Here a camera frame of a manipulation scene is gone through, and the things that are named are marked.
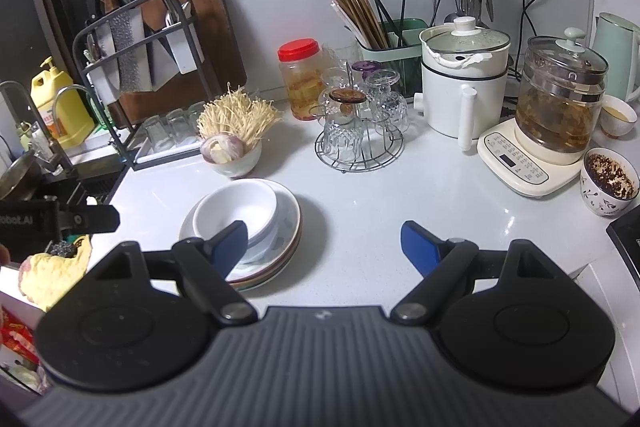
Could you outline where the clear tumbler glass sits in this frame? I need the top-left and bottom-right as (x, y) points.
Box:
(143, 117), (168, 152)
(187, 103), (207, 135)
(166, 109), (190, 145)

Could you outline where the red-lidded plastic jar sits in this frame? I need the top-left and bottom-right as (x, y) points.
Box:
(277, 38), (326, 122)

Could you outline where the steel pot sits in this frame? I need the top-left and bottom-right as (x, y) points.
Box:
(0, 152), (43, 202)

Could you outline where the white electric cooking pot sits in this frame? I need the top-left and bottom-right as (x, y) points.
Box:
(412, 16), (512, 151)

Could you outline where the yellow detergent bottle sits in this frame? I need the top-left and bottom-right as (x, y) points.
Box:
(30, 56), (96, 138)

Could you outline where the white bowl with vegetables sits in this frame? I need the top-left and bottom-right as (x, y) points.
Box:
(202, 142), (263, 179)

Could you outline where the small white tea cup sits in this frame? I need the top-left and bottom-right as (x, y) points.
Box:
(599, 97), (638, 138)

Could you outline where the chrome slim faucet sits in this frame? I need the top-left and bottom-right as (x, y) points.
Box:
(52, 84), (126, 168)

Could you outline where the black induction cooker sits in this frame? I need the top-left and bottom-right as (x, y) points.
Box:
(606, 207), (640, 283)

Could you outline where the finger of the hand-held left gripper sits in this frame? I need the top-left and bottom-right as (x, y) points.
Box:
(59, 204), (122, 238)

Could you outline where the steel wool scrubber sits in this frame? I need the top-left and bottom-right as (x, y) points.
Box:
(47, 241), (83, 260)

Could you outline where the red printed packaging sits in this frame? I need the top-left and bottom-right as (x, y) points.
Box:
(0, 307), (43, 365)

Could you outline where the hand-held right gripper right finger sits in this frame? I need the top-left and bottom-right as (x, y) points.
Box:
(389, 220), (575, 328)

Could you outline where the black metal knife rack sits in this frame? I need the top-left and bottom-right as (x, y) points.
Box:
(72, 0), (206, 170)

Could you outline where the hammered steel cleaver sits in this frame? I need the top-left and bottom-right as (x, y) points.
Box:
(109, 9), (151, 92)

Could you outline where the white glass tray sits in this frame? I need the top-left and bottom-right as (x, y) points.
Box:
(135, 134), (206, 165)

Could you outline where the brown round coaster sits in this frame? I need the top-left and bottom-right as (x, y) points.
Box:
(330, 89), (366, 105)

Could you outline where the yellow dish cloth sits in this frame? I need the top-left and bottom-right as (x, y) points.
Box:
(19, 234), (93, 313)

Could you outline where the crystal drinking glass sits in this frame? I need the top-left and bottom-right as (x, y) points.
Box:
(322, 107), (364, 161)
(321, 67), (351, 98)
(366, 71), (409, 134)

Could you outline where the green chopstick holder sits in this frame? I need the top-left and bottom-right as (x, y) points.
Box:
(356, 18), (429, 95)

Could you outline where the grey kitchen faucet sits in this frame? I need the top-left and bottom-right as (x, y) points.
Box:
(0, 81), (76, 172)

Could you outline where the glass health kettle cream base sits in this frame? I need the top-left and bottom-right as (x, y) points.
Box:
(476, 27), (610, 198)

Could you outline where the bundle of wooden chopsticks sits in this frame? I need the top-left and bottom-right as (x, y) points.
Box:
(330, 0), (393, 50)

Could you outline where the enoki mushroom bunch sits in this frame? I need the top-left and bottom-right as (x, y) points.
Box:
(196, 82), (283, 150)

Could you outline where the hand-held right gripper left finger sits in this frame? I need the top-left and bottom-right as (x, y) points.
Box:
(89, 221), (260, 328)

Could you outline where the white ceramic bowl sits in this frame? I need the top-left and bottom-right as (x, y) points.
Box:
(192, 183), (278, 253)

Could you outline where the garlic bulb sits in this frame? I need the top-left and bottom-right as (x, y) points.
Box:
(200, 133), (246, 165)

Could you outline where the wire glass rack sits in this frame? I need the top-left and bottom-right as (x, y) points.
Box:
(314, 62), (405, 174)

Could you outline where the leaf-patterned cup with spices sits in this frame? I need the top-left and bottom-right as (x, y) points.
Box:
(580, 147), (640, 218)

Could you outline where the mint green electric kettle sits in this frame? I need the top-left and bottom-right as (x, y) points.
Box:
(591, 12), (640, 104)

